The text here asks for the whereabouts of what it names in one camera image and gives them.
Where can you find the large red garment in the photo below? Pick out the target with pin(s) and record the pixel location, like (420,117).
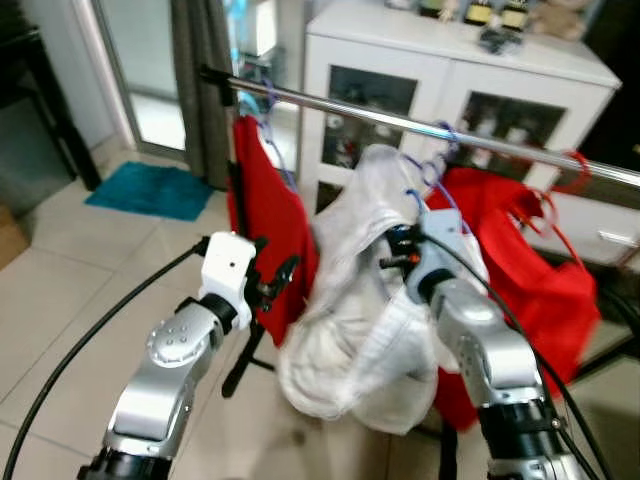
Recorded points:
(530,290)

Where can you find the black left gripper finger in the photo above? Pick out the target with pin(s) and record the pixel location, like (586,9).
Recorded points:
(287,272)
(259,247)

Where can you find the dark bottle yellow label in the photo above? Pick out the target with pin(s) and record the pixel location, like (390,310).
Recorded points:
(515,14)
(480,12)

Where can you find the beige plush toy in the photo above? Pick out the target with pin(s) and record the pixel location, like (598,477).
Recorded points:
(562,18)

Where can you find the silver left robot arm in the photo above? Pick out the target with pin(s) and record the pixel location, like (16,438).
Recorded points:
(175,345)

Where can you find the glowing glass tank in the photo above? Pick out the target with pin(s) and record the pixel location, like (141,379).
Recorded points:
(255,40)

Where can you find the grey curtain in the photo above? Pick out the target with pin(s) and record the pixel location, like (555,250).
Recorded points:
(200,90)

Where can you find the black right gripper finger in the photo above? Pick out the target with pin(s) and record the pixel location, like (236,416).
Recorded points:
(390,262)
(400,234)

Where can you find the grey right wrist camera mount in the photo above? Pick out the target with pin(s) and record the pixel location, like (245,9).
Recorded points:
(435,260)

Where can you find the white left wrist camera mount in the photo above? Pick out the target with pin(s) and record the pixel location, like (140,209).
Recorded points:
(225,265)

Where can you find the brown cardboard box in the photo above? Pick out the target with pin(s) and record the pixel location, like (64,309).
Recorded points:
(12,235)

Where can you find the white glass-door display cabinet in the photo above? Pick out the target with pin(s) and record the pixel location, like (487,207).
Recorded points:
(450,50)

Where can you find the teal floor mat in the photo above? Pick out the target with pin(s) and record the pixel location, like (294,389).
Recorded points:
(150,190)

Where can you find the red plastic hanger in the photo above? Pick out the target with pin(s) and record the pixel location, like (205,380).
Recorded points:
(586,170)

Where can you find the dark furniture piece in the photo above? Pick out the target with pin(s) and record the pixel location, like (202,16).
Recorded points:
(40,150)

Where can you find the glass sliding door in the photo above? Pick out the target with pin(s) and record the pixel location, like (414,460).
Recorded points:
(140,60)

